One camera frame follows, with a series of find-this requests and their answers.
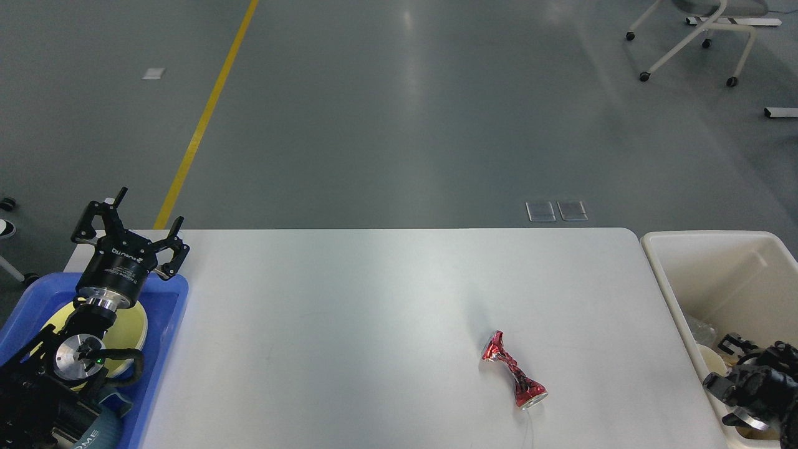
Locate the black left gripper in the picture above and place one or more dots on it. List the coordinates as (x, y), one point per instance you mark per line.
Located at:
(115, 274)

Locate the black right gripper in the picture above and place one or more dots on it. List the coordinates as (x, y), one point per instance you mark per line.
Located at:
(763, 382)

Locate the white paper cup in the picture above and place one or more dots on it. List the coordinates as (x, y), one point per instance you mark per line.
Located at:
(713, 361)

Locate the aluminium foil tray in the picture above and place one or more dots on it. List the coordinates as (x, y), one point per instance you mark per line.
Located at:
(701, 332)

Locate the yellow plastic plate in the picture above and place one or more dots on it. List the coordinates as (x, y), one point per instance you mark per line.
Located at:
(78, 356)

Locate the blue-grey HOME mug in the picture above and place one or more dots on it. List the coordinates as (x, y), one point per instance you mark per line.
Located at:
(107, 430)

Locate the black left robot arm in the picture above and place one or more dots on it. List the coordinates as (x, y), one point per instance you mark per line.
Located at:
(39, 411)

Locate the white floor marker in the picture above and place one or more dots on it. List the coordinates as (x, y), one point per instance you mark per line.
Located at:
(154, 73)

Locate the red snack wrapper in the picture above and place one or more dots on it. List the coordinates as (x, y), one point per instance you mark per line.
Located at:
(527, 392)

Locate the floor outlet cover right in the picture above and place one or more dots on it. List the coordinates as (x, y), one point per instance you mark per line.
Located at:
(573, 210)

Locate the floor outlet cover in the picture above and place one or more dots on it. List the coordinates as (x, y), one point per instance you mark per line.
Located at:
(573, 210)
(541, 211)

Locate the floor outlet cover left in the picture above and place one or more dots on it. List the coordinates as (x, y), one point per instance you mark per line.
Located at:
(541, 211)

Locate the white table leg bar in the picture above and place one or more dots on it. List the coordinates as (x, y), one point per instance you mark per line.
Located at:
(780, 112)

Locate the white far base bar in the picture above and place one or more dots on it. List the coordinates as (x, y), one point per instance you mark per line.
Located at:
(746, 21)

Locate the white rolling chair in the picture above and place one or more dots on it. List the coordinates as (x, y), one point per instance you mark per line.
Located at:
(714, 10)

